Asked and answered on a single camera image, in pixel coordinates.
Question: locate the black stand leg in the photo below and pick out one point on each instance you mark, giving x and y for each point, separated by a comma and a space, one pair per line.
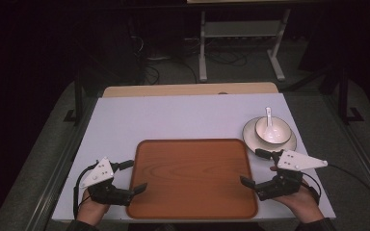
78, 99
344, 96

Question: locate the white bowl with dark rim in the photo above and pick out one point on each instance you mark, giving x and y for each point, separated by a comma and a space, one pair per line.
281, 128

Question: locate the white ceramic spoon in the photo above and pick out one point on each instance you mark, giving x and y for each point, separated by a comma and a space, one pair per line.
271, 130

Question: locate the white metal stand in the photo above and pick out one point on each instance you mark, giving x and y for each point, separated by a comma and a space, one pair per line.
241, 29

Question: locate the person's right hand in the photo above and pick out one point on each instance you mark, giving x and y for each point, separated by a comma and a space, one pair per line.
303, 205

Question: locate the brown wooden tray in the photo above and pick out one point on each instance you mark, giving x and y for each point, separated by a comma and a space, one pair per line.
192, 179

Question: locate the white board table cover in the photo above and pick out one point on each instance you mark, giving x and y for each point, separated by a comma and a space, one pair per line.
173, 118

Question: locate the metal frame rail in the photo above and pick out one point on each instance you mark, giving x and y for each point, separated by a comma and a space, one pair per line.
54, 179
363, 160

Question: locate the white plate with dark rim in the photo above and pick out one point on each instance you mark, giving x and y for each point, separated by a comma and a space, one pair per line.
250, 139

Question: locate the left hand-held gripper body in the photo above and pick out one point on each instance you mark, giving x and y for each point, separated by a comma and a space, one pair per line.
101, 174

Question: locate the person's left hand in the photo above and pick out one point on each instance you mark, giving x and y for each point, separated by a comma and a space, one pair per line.
90, 210

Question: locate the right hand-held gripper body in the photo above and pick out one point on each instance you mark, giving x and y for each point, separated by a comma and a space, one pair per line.
297, 161

